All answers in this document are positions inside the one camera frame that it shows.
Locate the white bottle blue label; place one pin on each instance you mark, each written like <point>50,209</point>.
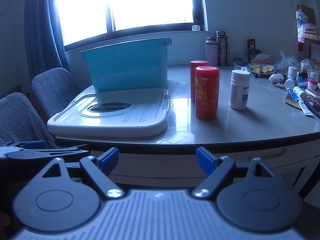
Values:
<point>292,72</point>

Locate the window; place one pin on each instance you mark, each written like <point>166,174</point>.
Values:
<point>130,5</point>

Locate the yellow apple slices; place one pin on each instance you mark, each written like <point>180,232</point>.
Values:
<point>256,68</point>

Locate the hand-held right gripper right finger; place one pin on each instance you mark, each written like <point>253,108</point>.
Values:
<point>205,159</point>

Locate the gold foil packet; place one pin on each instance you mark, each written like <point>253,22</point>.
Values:
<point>291,101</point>

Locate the white storage box lid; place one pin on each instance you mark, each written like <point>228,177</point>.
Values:
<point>112,120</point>

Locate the plate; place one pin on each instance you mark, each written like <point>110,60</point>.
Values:
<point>250,71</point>

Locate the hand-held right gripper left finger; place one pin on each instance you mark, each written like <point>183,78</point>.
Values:
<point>109,158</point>

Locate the reddish apple slice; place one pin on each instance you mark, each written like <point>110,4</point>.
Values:
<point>268,68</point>

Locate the steel thermos bottle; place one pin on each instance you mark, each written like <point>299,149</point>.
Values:
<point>222,50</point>

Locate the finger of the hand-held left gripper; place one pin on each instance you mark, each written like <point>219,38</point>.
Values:
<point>57,152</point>
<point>33,145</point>

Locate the grey patterned chair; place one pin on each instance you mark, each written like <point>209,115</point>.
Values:
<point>53,90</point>
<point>20,120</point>

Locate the brown syrup bottle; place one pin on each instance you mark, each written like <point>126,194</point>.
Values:
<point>303,73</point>

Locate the blue white tube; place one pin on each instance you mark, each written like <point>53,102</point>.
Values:
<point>305,108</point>

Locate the blue plastic storage box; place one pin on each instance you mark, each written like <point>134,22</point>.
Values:
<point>125,65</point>

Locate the small white sill object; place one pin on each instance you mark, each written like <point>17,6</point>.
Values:
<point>196,28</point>

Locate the red canister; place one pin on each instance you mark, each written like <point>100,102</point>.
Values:
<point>207,92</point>
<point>193,80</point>

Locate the wooden shelf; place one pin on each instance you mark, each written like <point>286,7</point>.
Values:
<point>313,37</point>

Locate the orange tissue box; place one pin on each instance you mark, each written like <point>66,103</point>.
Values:
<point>260,59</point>

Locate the plastic bags bundle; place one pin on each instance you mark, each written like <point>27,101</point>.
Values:
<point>302,20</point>

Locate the white pill bottle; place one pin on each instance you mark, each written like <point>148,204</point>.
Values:
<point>239,90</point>

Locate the pink thermos bottle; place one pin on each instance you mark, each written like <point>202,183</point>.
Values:
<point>211,52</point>

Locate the small white bottle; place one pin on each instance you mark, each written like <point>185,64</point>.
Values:
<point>276,78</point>
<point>290,83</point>
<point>299,92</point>

